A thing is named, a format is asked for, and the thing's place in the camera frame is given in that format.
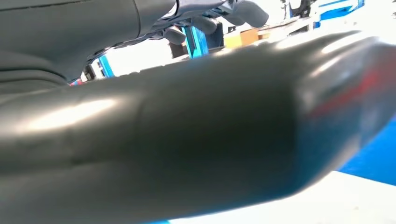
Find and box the brown cardboard box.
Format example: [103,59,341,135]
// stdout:
[224,28,270,49]

